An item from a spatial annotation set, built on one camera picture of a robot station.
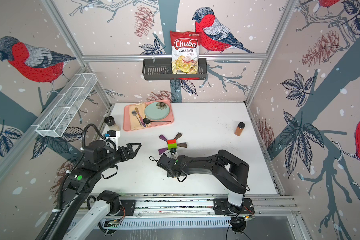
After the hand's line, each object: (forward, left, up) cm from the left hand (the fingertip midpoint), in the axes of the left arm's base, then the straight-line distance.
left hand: (137, 143), depth 70 cm
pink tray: (+28, +20, -24) cm, 42 cm away
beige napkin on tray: (+29, +14, -24) cm, 41 cm away
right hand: (-5, -16, -25) cm, 30 cm away
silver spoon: (+40, +17, -23) cm, 49 cm away
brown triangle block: (+19, -18, -23) cm, 35 cm away
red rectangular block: (+15, -14, -24) cm, 31 cm away
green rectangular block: (+11, -14, -24) cm, 30 cm away
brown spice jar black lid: (+20, -59, -16) cm, 64 cm away
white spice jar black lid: (+25, +27, -14) cm, 39 cm away
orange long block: (-1, -17, -11) cm, 21 cm away
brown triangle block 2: (+12, -22, -23) cm, 34 cm away
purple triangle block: (+18, -8, -24) cm, 31 cm away
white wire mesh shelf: (+13, +41, +7) cm, 43 cm away
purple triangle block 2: (+8, -8, -24) cm, 27 cm away
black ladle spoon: (+31, +5, -22) cm, 39 cm away
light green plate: (+41, 0, -23) cm, 47 cm away
